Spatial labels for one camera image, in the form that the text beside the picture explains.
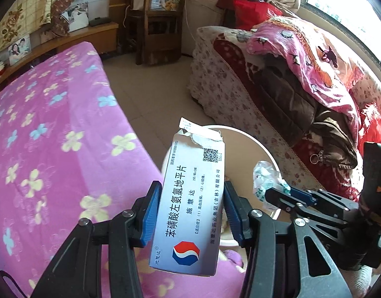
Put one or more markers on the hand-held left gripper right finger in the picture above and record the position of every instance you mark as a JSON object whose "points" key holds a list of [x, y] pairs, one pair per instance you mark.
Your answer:
{"points": [[232, 214]]}

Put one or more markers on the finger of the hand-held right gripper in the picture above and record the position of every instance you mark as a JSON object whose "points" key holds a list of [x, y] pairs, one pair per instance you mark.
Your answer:
{"points": [[299, 195], [277, 197]]}

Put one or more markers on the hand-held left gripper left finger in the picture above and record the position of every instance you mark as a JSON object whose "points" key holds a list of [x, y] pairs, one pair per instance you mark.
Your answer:
{"points": [[150, 211]]}

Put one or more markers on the clear plastic wrapper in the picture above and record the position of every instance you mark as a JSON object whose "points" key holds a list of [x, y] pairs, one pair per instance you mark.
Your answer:
{"points": [[265, 177]]}

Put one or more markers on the white medicine box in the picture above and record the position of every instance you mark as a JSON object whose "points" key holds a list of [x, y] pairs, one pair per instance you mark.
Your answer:
{"points": [[190, 208]]}

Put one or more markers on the white plastic bucket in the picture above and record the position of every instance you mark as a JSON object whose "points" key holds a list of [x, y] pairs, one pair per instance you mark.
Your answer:
{"points": [[243, 155]]}

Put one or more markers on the dark brown jacket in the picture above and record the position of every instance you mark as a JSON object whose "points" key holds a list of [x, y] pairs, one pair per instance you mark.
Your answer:
{"points": [[289, 105]]}

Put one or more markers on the floral covered sofa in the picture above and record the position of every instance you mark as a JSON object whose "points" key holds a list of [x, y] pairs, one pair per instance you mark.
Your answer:
{"points": [[221, 93]]}

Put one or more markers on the pink floral bed blanket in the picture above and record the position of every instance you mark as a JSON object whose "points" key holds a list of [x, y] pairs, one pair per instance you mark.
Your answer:
{"points": [[54, 130]]}

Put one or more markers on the pink cartoon print blanket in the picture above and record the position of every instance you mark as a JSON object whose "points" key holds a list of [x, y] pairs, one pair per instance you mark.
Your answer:
{"points": [[302, 46]]}

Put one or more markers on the dark red patterned blanket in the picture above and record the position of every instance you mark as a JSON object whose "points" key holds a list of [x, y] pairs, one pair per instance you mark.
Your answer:
{"points": [[227, 52]]}

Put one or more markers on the dark wooden chair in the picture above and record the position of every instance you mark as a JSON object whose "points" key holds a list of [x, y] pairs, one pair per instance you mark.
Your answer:
{"points": [[159, 46]]}

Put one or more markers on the wooden headboard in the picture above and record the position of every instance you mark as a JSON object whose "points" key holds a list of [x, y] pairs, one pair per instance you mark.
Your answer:
{"points": [[97, 37]]}

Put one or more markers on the red plastic bag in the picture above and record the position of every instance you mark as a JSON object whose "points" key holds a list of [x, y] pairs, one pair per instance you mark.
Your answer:
{"points": [[255, 14]]}

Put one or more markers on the small black box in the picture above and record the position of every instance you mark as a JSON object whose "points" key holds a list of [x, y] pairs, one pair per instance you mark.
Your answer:
{"points": [[99, 21]]}

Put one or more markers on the window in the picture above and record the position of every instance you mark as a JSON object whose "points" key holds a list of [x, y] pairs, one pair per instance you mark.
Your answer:
{"points": [[348, 3]]}

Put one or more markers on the small framed photo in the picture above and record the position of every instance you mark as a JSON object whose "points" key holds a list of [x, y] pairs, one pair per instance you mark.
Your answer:
{"points": [[19, 50]]}

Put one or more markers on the large photo print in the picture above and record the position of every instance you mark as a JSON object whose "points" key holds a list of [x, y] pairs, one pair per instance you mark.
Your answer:
{"points": [[75, 17]]}

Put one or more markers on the flower printed box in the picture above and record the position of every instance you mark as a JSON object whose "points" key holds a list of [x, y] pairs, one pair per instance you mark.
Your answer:
{"points": [[165, 1]]}

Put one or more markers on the maroon patterned cloth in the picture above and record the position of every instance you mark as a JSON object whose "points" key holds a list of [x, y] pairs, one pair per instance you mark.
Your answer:
{"points": [[61, 9]]}

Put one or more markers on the yellow floral quilt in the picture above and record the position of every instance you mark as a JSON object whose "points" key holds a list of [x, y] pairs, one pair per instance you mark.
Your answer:
{"points": [[23, 9]]}

